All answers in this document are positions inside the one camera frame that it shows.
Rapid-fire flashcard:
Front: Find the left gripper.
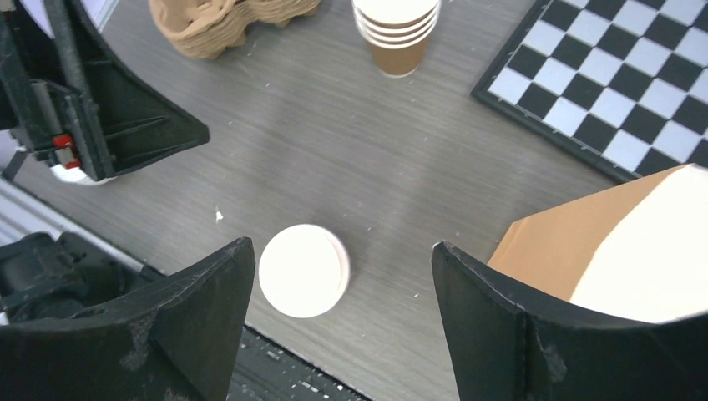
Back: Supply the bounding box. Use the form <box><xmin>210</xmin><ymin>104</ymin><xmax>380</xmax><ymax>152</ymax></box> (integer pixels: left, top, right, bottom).
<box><xmin>1</xmin><ymin>1</ymin><xmax>210</xmax><ymax>182</ymax></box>

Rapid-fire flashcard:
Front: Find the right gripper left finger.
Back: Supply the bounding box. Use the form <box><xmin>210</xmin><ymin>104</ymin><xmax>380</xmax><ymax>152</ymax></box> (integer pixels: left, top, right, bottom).
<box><xmin>1</xmin><ymin>236</ymin><xmax>255</xmax><ymax>400</ymax></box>

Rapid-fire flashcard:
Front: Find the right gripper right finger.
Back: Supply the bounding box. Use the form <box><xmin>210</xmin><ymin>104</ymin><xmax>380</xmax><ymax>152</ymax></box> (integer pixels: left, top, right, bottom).
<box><xmin>431</xmin><ymin>241</ymin><xmax>707</xmax><ymax>400</ymax></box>

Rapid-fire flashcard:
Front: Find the white plastic cup lid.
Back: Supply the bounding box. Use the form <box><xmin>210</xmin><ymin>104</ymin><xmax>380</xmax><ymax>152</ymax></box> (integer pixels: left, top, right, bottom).
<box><xmin>258</xmin><ymin>224</ymin><xmax>351</xmax><ymax>318</ymax></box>

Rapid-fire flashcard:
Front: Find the brown paper bag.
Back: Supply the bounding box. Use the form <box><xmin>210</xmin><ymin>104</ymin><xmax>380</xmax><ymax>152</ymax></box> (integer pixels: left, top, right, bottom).
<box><xmin>488</xmin><ymin>165</ymin><xmax>707</xmax><ymax>323</ymax></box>

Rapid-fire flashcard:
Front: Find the stack of white lids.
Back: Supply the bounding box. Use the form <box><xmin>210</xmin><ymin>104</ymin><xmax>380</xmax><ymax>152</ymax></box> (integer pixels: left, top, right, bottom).
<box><xmin>50</xmin><ymin>165</ymin><xmax>114</xmax><ymax>186</ymax></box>

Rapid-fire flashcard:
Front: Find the brown pulp cup carrier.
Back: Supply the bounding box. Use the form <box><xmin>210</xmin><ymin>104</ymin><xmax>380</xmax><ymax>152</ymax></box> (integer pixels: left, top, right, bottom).
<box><xmin>148</xmin><ymin>0</ymin><xmax>321</xmax><ymax>58</ymax></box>

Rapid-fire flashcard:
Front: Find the stack of paper cups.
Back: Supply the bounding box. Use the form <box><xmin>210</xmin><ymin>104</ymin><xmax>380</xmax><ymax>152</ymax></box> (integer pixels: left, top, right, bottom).
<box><xmin>351</xmin><ymin>0</ymin><xmax>442</xmax><ymax>78</ymax></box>

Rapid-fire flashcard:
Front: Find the black white checkerboard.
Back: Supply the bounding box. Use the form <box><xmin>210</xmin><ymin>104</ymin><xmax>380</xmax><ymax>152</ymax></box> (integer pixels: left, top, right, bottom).
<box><xmin>473</xmin><ymin>1</ymin><xmax>707</xmax><ymax>182</ymax></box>

